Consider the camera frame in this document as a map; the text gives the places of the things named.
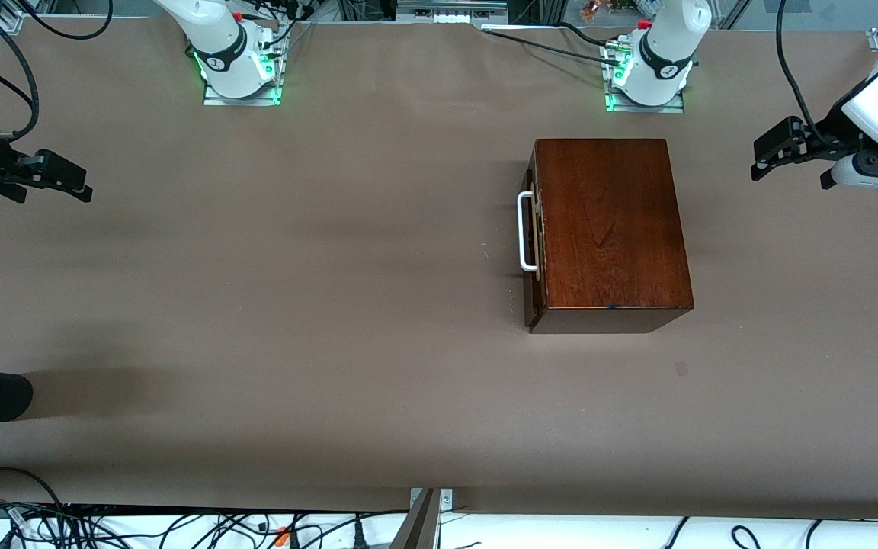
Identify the wooden drawer with white handle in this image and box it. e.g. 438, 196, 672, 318
518, 149, 545, 306

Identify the dark brown wooden cabinet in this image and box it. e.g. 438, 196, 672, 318
523, 138, 695, 335

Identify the grey power strip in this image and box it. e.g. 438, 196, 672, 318
396, 0, 510, 25

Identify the dark grey bar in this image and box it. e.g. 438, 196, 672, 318
392, 488, 441, 549

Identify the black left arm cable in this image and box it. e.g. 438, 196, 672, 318
778, 0, 828, 146

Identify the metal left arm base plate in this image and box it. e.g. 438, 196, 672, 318
604, 38, 685, 114

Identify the black hanging cable loop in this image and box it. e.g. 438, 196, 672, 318
20, 0, 114, 40

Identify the aluminium corner frame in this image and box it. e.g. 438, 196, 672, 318
0, 0, 59, 33

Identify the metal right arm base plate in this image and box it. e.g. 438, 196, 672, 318
203, 30, 281, 106

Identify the black cable across table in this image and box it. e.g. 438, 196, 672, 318
481, 27, 623, 66

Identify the metal bracket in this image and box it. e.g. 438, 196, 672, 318
410, 488, 455, 513

